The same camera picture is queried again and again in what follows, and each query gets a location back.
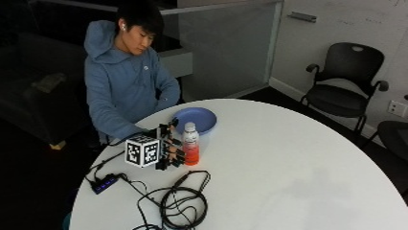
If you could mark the white wall socket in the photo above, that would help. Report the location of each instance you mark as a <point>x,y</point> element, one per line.
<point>398,108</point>

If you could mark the dark sofa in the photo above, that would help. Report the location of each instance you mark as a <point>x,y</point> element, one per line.
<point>40,86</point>

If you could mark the the person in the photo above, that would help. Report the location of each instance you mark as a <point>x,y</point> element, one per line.
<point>121,80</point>

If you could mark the white cube with black markers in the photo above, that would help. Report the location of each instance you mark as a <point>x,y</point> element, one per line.
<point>143,150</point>

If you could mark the white earbud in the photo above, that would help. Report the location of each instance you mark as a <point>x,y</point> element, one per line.
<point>124,27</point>

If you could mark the bottle with orange drink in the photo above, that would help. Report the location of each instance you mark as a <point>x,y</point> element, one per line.
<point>190,145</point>

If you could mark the black office chair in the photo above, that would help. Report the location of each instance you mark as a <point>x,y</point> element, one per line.
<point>345,86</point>

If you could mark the blue plate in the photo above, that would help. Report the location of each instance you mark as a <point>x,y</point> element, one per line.
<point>197,119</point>

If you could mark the glass partition panel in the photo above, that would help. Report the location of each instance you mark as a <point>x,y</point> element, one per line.
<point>228,48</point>

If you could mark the black usb hub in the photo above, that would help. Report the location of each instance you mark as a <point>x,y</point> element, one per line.
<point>104,183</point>

